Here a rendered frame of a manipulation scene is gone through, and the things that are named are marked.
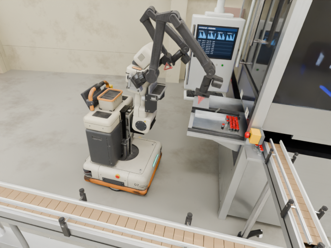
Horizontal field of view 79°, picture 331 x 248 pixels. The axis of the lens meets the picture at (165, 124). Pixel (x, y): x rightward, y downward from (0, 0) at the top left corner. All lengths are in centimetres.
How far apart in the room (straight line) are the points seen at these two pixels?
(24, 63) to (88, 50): 153
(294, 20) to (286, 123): 58
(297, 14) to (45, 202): 141
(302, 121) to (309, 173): 44
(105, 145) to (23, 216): 98
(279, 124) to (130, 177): 129
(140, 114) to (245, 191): 105
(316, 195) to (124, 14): 424
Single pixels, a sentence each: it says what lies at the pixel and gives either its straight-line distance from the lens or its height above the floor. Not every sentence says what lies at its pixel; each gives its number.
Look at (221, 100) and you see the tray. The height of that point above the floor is 88.
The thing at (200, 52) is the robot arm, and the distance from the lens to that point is 129.
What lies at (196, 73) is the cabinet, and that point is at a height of 100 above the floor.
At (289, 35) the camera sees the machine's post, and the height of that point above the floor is 158.
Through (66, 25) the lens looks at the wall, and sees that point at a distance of 505.
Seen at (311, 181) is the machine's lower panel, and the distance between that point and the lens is 181.
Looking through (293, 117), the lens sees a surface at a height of 113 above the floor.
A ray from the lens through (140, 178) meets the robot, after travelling 193.
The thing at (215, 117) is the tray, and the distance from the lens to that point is 170.
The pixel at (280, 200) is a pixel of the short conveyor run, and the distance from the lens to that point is 118.
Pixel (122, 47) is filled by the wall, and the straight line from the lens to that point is 481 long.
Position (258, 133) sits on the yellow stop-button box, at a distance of 135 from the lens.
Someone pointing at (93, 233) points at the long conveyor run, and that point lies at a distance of 91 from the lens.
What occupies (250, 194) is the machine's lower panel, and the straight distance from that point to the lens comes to 184.
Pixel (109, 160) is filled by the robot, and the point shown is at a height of 38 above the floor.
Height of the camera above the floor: 171
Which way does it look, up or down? 33 degrees down
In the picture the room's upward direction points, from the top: 5 degrees clockwise
